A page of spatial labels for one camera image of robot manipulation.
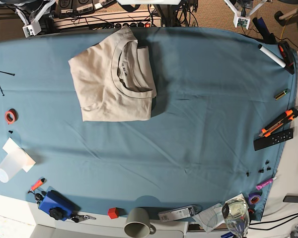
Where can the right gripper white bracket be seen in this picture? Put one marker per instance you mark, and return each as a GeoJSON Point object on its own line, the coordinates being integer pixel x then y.
{"type": "Point", "coordinates": [30, 12]}

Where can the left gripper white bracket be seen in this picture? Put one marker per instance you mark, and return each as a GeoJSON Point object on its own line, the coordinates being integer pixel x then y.
{"type": "Point", "coordinates": [242, 10]}

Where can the beige T-shirt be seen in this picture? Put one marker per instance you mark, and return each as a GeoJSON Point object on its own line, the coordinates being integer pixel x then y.
{"type": "Point", "coordinates": [113, 79]}

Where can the white cylindrical tube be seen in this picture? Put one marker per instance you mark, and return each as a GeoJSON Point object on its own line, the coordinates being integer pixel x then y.
{"type": "Point", "coordinates": [272, 56]}

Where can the black orange tool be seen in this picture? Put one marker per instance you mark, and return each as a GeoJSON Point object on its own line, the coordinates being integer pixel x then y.
{"type": "Point", "coordinates": [287, 55]}

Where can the white power strip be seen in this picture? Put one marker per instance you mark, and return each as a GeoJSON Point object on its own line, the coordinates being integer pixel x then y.
{"type": "Point", "coordinates": [111, 18]}

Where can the red tape roll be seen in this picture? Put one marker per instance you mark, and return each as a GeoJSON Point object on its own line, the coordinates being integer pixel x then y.
{"type": "Point", "coordinates": [11, 116]}

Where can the blue tablecloth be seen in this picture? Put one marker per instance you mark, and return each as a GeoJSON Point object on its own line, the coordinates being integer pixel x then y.
{"type": "Point", "coordinates": [215, 92]}

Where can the orange utility knife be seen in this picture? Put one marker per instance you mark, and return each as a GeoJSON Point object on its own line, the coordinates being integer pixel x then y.
{"type": "Point", "coordinates": [284, 118]}

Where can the black remote control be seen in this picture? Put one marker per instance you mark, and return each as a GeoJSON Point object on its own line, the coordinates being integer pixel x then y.
{"type": "Point", "coordinates": [273, 139]}

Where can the white paper sheet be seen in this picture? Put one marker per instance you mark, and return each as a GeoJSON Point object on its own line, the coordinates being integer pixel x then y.
{"type": "Point", "coordinates": [18, 154]}

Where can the translucent plastic cup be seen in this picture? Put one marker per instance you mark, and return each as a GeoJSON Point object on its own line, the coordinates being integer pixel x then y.
{"type": "Point", "coordinates": [9, 168]}

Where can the orange marker pen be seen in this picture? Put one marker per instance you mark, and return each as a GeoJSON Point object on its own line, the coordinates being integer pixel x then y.
{"type": "Point", "coordinates": [36, 185]}

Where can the purple glue tube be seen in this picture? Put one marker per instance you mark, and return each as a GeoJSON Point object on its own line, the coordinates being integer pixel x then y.
{"type": "Point", "coordinates": [265, 183]}

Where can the purple tape roll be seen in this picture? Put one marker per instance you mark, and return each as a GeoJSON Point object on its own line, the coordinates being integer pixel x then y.
{"type": "Point", "coordinates": [254, 198]}

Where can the blue box with black knob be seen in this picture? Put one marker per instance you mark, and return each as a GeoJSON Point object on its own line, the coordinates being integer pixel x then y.
{"type": "Point", "coordinates": [57, 206]}

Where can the wine glass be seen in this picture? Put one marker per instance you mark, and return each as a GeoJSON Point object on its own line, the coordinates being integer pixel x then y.
{"type": "Point", "coordinates": [236, 217]}

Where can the keys with carabiner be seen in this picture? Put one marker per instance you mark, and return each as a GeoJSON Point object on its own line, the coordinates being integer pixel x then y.
{"type": "Point", "coordinates": [79, 218]}

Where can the packaged item with barcode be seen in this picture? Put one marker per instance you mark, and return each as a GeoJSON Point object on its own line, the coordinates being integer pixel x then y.
{"type": "Point", "coordinates": [179, 213]}

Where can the folded paper map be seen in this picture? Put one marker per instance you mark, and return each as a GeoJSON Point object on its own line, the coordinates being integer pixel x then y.
{"type": "Point", "coordinates": [212, 217]}

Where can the red cube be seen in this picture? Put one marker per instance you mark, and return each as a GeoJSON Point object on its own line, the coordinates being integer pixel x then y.
{"type": "Point", "coordinates": [113, 213]}

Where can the grey ceramic mug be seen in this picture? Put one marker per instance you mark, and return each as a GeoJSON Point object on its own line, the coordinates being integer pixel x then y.
{"type": "Point", "coordinates": [138, 224]}

